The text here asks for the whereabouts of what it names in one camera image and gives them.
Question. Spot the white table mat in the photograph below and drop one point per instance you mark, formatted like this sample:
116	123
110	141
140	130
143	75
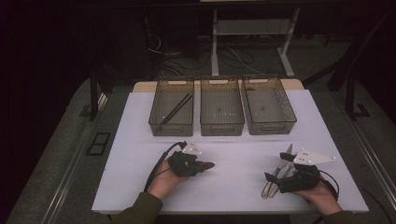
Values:
236	183

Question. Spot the black floor socket frame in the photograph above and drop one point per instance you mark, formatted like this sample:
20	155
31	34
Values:
93	149

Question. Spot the clear grey plastic bin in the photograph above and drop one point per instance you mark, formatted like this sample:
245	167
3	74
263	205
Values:
172	93
267	105
221	107

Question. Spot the person's right hand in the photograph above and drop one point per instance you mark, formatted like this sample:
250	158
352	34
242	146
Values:
323	197

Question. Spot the metal table knife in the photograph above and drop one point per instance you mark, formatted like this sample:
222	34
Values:
285	158

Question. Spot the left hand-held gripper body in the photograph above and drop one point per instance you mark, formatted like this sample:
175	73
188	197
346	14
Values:
180	165

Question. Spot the black metal stand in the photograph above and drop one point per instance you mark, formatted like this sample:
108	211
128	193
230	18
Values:
350	99

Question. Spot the aluminium frame rail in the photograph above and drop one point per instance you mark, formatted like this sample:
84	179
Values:
373	161
67	183

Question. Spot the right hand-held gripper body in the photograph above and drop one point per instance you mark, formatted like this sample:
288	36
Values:
302	180

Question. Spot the brown wooden spoon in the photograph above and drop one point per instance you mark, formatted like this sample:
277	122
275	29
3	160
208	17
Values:
209	165

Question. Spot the white metal stand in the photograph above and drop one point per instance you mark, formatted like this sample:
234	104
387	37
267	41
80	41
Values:
214	46

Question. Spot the black chopstick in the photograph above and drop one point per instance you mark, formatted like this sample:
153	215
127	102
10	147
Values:
176	108
179	109

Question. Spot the person's left hand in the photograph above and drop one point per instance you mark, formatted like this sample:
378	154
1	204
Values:
163	183

